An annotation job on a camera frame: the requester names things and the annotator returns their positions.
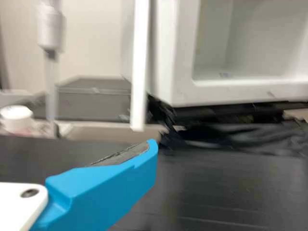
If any white pipette stand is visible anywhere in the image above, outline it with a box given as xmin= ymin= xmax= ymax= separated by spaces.
xmin=129 ymin=0 xmax=151 ymax=132

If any white-capped bottle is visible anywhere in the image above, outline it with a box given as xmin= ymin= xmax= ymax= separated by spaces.
xmin=0 ymin=106 xmax=35 ymax=135

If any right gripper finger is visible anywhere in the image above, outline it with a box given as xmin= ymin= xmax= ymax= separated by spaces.
xmin=31 ymin=139 xmax=159 ymax=231

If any white incubator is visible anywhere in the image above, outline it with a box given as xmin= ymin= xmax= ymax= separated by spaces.
xmin=149 ymin=0 xmax=308 ymax=109

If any pipette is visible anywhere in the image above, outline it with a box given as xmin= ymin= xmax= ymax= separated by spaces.
xmin=35 ymin=0 xmax=66 ymax=121

